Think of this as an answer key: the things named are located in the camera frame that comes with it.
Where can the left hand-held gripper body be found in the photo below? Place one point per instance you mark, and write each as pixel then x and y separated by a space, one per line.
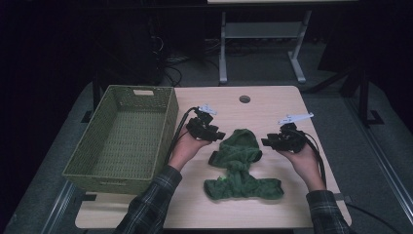
pixel 199 126

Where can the person's left hand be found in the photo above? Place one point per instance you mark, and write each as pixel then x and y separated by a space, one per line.
pixel 185 146

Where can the black metal stand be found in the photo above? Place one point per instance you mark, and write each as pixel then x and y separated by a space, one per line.
pixel 95 94
pixel 363 97

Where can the green woven basket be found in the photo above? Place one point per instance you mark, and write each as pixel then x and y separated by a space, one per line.
pixel 130 143

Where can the black equipment box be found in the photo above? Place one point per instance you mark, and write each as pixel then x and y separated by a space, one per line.
pixel 136 58

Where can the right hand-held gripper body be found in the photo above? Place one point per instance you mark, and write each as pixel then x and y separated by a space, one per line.
pixel 290 139

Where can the green fleece garment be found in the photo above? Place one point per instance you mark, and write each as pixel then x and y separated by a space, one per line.
pixel 240 152

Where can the person's right hand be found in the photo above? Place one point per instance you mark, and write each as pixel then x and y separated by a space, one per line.
pixel 308 165

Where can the metal floor rail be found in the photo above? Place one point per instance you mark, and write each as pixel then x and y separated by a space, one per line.
pixel 60 208
pixel 388 169

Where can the grey metal desk frame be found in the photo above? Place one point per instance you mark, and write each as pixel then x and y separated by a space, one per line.
pixel 259 30

